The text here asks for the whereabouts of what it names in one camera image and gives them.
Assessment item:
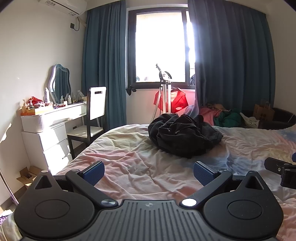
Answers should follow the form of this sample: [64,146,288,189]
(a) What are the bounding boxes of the wooden cosmetics tray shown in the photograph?
[21,105,53,116]

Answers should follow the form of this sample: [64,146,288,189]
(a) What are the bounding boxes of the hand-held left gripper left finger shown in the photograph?
[30,161,118,209]

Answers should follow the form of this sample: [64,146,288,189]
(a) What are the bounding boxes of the black cotton garment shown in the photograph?
[148,113,185,146]

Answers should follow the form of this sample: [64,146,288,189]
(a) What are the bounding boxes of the white air conditioner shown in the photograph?
[37,0,87,16]

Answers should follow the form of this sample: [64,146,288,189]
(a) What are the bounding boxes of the light blue garment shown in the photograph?
[183,105,200,119]

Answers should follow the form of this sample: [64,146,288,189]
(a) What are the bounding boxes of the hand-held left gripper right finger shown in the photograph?
[181,161,266,209]

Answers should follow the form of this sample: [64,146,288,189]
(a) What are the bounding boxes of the dark framed window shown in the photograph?
[127,7,196,91]

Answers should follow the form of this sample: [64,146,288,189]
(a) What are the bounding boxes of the black sofa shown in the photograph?
[240,107,296,130]

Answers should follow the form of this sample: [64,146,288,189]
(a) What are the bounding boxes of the green garment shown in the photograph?
[214,109,242,127]

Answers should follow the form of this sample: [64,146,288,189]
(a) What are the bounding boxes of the tan garment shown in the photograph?
[206,103,229,111]

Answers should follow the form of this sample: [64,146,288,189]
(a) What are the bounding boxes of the wavy framed mirror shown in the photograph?
[48,64,72,103]

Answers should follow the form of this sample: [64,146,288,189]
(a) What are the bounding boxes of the white vanity desk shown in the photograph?
[21,102,87,174]

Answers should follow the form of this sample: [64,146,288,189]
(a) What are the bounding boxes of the white backed black chair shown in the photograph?
[67,86,107,160]

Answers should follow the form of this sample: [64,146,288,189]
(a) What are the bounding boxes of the teal curtain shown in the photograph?
[188,0,277,116]
[81,0,130,133]

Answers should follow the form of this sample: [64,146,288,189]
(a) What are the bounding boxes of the cardboard box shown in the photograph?
[16,166,41,187]

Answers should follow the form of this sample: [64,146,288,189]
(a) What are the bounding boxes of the standing garment steamer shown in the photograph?
[151,64,174,123]

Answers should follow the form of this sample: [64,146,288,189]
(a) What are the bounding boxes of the black hoodie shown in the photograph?
[156,115,223,159]

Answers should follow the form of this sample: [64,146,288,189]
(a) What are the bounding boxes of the brown paper bag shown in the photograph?
[253,98,275,121]

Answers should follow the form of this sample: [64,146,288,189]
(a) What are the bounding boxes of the red hanging garment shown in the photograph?
[154,88,189,114]

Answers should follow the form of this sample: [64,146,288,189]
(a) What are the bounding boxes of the bed with pastel sheet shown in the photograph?
[0,124,296,241]

